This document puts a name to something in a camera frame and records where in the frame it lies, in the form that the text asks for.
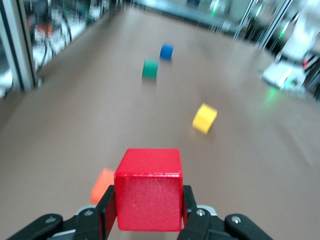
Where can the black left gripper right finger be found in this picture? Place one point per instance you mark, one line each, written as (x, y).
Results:
(192, 220)

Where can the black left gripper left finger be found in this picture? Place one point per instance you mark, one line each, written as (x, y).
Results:
(106, 212)

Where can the red wooden block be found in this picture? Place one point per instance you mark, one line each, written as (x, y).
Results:
(148, 195)

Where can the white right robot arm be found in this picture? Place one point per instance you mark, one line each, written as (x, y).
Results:
(301, 35)

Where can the orange wooden block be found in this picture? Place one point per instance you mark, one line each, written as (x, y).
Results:
(102, 186)

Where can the yellow wooden block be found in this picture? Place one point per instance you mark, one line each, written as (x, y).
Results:
(204, 118)

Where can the green wooden block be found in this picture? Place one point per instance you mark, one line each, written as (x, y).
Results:
(150, 68)

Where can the blue wooden block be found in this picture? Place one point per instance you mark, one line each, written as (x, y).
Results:
(166, 52)

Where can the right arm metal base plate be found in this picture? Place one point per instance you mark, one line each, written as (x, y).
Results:
(273, 75)

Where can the aluminium camera mount post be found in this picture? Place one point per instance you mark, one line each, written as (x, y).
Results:
(18, 45)

